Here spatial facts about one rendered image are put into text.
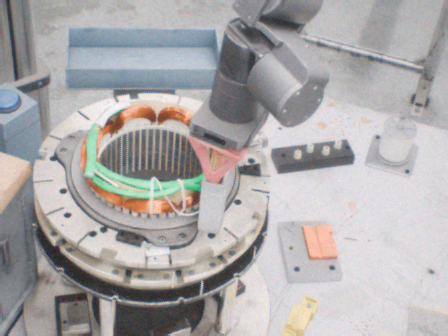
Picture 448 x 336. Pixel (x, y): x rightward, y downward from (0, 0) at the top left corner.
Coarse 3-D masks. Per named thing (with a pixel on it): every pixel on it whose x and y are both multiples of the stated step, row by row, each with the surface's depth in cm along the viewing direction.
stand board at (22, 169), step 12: (0, 156) 128; (0, 168) 126; (12, 168) 126; (24, 168) 126; (0, 180) 124; (12, 180) 125; (24, 180) 127; (0, 192) 123; (12, 192) 125; (0, 204) 122
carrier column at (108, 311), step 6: (102, 300) 124; (114, 300) 124; (102, 306) 125; (108, 306) 124; (114, 306) 125; (102, 312) 126; (108, 312) 125; (114, 312) 126; (102, 318) 127; (108, 318) 126; (114, 318) 127; (102, 324) 128; (108, 324) 127; (114, 324) 128; (102, 330) 129; (108, 330) 128; (114, 330) 129
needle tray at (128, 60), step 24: (72, 48) 152; (96, 48) 152; (120, 48) 153; (144, 48) 153; (168, 48) 154; (192, 48) 154; (216, 48) 151; (72, 72) 142; (96, 72) 143; (120, 72) 143; (144, 72) 144; (168, 72) 144; (192, 72) 145
